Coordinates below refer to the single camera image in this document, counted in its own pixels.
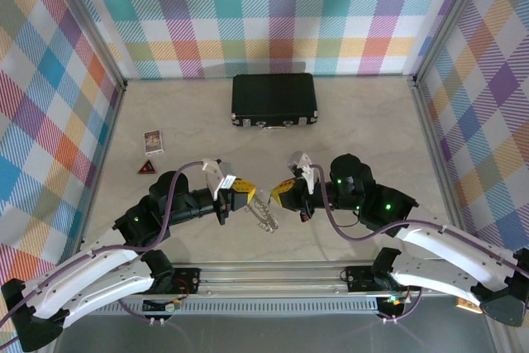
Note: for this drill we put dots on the red triangle reflector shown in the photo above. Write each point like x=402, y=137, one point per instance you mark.
x=147, y=169

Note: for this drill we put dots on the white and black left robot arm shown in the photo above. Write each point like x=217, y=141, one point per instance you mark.
x=91, y=274

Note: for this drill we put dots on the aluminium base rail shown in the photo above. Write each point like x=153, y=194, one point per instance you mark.
x=268, y=278

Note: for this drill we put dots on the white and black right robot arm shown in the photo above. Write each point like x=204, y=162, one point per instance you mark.
x=434, y=278

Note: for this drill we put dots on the small electronics module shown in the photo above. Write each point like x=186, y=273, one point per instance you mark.
x=169, y=307
x=392, y=300

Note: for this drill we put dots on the small printed card box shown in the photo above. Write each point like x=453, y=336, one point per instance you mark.
x=153, y=142

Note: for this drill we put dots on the black hard case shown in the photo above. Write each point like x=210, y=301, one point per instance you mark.
x=273, y=96

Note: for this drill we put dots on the aluminium frame floor rail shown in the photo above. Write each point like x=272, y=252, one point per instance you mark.
x=108, y=138
x=439, y=163

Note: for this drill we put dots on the aluminium frame post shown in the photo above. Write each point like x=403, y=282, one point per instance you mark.
x=86, y=18
x=449, y=18

